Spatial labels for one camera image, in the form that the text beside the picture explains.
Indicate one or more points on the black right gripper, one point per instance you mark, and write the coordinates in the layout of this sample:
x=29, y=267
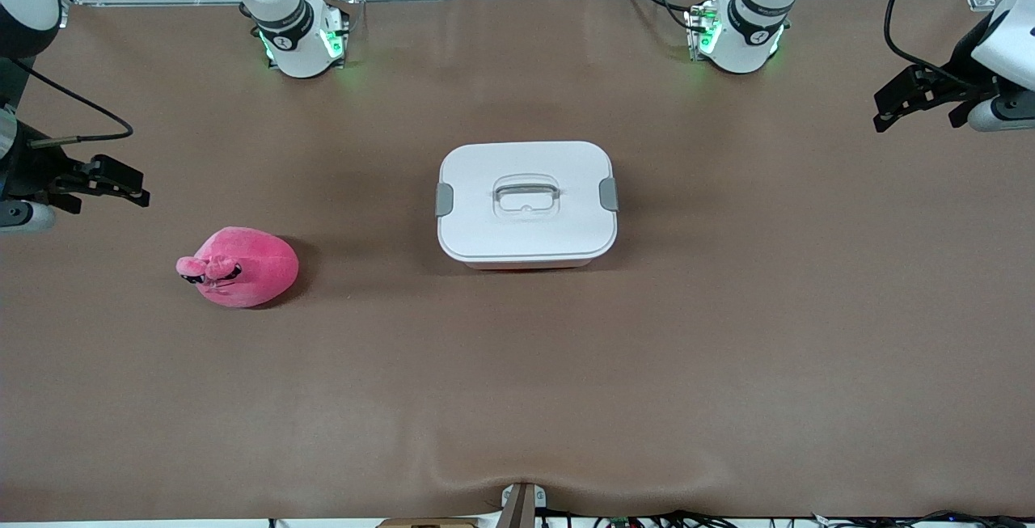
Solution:
x=26, y=168

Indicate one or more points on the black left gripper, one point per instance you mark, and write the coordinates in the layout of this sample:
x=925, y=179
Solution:
x=964, y=61

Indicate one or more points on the pink plush toy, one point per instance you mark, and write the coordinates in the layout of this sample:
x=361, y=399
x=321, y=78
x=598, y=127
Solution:
x=251, y=269

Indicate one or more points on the white box lid grey latches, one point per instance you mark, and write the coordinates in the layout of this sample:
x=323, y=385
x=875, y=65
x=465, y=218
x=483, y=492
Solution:
x=525, y=233

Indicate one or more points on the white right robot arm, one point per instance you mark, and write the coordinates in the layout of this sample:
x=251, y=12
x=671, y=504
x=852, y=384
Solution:
x=295, y=35

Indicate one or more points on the pink plastic box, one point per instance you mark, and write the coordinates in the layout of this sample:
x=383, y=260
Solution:
x=525, y=266

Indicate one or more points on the brown table mat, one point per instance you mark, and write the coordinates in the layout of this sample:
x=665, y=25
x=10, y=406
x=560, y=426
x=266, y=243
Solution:
x=517, y=390

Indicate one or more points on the brown cardboard piece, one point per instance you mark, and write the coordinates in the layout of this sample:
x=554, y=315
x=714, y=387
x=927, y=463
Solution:
x=428, y=523

